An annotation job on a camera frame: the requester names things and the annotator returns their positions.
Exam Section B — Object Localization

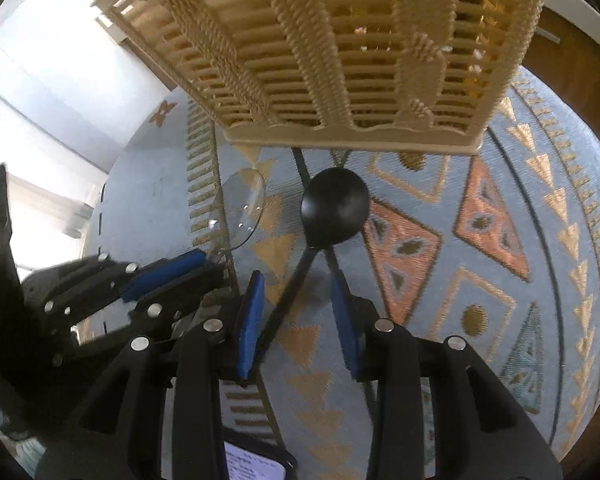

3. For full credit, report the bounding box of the white kitchen countertop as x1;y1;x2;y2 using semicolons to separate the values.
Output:
549;0;597;28

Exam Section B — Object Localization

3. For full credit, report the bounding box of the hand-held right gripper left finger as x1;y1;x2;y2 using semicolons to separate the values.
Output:
35;270;267;480

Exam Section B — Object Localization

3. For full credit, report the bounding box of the white door frame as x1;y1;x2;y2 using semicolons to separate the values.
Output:
0;0;177;271

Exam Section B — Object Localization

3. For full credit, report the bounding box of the yellow plastic utensil basket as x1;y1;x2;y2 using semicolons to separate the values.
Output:
91;0;553;157

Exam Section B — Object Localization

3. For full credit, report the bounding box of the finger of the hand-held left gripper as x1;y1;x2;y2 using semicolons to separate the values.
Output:
129;265;229;342
22;250;207;330

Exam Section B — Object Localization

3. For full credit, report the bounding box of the clear plastic spoon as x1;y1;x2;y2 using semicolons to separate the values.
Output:
200;167;269;267

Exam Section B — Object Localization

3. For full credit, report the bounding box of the wooden kitchen cabinet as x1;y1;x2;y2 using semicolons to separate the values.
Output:
522;12;600;173

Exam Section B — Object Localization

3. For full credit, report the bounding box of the black plastic spoon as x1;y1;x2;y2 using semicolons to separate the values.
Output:
252;167;372;367

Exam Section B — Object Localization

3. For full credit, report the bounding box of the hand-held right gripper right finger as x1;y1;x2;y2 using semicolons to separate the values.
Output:
330;277;564;480

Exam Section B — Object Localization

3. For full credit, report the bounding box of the patterned blue tablecloth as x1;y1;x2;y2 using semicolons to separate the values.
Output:
77;65;600;480

